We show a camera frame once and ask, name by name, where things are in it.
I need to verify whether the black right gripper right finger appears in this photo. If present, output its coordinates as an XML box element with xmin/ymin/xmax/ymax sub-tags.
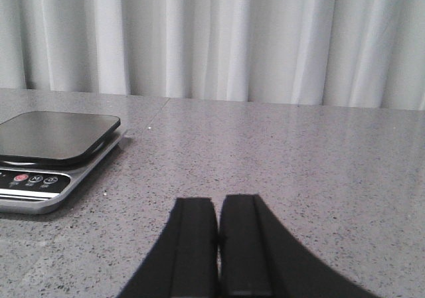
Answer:
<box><xmin>220</xmin><ymin>194</ymin><xmax>373</xmax><ymax>297</ymax></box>

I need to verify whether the silver black kitchen scale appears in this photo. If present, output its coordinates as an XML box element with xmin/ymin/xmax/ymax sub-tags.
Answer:
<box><xmin>1</xmin><ymin>111</ymin><xmax>123</xmax><ymax>214</ymax></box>

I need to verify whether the white pleated curtain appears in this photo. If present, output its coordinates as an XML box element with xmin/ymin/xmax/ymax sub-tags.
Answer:
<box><xmin>1</xmin><ymin>0</ymin><xmax>424</xmax><ymax>110</ymax></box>

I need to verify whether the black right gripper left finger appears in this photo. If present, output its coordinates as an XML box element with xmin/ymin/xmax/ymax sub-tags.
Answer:
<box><xmin>119</xmin><ymin>198</ymin><xmax>218</xmax><ymax>297</ymax></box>

